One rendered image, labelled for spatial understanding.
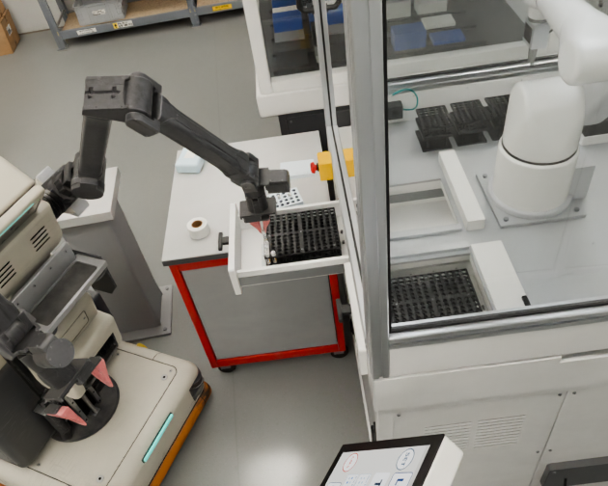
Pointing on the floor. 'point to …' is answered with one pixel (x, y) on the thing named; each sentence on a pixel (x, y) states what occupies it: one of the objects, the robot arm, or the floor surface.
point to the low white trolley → (215, 213)
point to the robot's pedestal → (121, 265)
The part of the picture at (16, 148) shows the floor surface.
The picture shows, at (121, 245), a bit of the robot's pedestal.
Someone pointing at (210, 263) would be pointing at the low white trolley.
